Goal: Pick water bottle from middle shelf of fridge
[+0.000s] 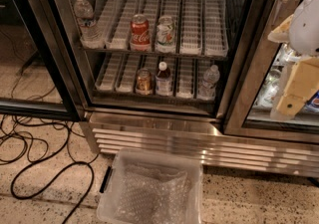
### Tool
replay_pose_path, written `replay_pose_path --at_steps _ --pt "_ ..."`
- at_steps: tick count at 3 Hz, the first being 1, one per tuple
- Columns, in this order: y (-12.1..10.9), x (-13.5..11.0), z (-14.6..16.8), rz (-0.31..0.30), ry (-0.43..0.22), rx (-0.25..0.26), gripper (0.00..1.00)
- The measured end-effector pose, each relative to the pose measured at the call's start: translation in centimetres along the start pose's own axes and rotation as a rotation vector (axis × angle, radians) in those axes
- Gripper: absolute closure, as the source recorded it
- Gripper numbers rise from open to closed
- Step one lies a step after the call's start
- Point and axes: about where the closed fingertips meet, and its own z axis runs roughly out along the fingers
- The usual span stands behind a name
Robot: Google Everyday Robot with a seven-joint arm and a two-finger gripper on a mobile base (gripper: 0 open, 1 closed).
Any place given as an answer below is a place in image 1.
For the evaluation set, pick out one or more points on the clear plastic bin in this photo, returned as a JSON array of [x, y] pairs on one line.
[[110, 196]]

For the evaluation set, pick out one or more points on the brown juice bottle white cap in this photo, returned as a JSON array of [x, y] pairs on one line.
[[163, 80]]

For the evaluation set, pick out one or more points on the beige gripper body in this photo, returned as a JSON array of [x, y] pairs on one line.
[[305, 34]]

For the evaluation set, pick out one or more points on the white green soda can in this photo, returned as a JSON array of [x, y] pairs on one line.
[[165, 38]]

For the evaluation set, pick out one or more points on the stainless steel fridge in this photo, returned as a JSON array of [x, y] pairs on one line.
[[198, 78]]

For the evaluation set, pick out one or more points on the blue pepsi can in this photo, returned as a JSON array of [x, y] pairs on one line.
[[313, 103]]

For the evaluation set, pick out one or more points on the bubble wrap sheet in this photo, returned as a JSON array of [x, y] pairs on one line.
[[153, 196]]

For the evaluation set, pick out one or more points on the red coca-cola can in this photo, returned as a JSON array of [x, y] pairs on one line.
[[140, 38]]

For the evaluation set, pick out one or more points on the clear water bottle bottom shelf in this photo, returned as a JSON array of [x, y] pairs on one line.
[[207, 87]]

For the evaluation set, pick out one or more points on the open glass fridge door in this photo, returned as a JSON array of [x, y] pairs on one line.
[[36, 76]]

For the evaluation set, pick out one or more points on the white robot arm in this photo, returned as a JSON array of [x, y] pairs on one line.
[[306, 8]]

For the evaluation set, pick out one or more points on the gold soda can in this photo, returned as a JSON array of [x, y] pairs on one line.
[[144, 85]]

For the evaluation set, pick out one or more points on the clear water bottle shelf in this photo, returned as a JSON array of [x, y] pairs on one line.
[[86, 20], [207, 87]]

